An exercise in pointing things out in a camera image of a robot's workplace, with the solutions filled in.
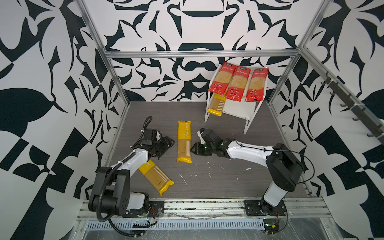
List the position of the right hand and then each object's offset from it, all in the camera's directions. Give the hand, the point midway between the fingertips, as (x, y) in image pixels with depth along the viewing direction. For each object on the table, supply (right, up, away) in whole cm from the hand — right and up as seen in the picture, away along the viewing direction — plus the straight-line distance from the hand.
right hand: (192, 150), depth 85 cm
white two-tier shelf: (+33, +23, +9) cm, 41 cm away
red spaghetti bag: (+16, +40, -2) cm, 43 cm away
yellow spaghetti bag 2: (+16, +26, +9) cm, 32 cm away
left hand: (-11, +5, +4) cm, 13 cm away
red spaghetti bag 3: (+34, +35, -5) cm, 50 cm away
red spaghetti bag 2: (+25, +37, -4) cm, 44 cm away
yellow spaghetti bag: (-5, +3, +12) cm, 13 cm away
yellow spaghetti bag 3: (-18, -14, -4) cm, 24 cm away
